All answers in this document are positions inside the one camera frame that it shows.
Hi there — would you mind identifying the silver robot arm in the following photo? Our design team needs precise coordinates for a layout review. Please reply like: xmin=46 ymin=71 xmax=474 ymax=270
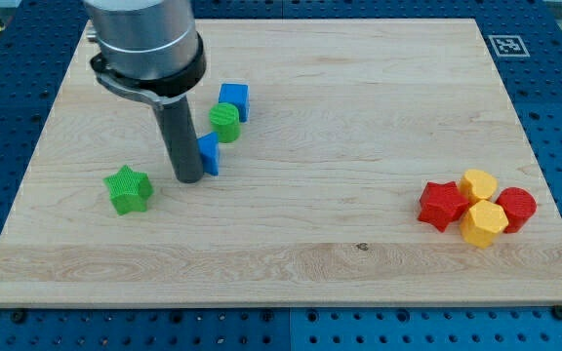
xmin=83 ymin=0 xmax=206 ymax=103

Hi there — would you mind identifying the green star block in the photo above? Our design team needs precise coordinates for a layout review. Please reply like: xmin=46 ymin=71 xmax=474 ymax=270
xmin=103 ymin=165 xmax=154 ymax=215

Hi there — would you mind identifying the red star block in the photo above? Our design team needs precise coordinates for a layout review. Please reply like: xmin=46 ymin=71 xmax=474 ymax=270
xmin=418 ymin=181 xmax=469 ymax=232

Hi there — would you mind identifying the blue triangular block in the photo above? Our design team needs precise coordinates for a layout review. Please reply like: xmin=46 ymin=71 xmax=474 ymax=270
xmin=197 ymin=132 xmax=220 ymax=176

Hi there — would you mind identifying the green cylinder block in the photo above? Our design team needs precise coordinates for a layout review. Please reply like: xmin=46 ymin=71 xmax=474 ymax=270
xmin=209 ymin=102 xmax=241 ymax=143

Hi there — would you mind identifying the blue cube block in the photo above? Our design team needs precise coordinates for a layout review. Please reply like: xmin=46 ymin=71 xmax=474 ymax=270
xmin=218 ymin=83 xmax=250 ymax=123

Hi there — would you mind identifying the wooden board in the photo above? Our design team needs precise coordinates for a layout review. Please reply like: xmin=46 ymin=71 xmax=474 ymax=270
xmin=0 ymin=19 xmax=562 ymax=309

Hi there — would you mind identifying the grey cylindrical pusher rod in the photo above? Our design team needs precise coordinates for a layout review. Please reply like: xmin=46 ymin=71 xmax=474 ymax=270
xmin=154 ymin=96 xmax=204 ymax=183

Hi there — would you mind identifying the yellow heart block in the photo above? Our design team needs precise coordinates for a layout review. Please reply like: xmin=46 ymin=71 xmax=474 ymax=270
xmin=458 ymin=169 xmax=499 ymax=205

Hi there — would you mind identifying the yellow hexagon block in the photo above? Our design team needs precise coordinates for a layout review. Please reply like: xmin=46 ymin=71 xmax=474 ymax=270
xmin=460 ymin=200 xmax=509 ymax=249

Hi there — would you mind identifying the red cylinder block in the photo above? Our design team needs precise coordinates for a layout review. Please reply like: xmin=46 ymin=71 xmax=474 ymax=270
xmin=496 ymin=187 xmax=537 ymax=234

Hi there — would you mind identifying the white fiducial marker tag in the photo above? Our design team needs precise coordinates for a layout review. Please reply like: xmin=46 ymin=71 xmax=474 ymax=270
xmin=488 ymin=35 xmax=530 ymax=58

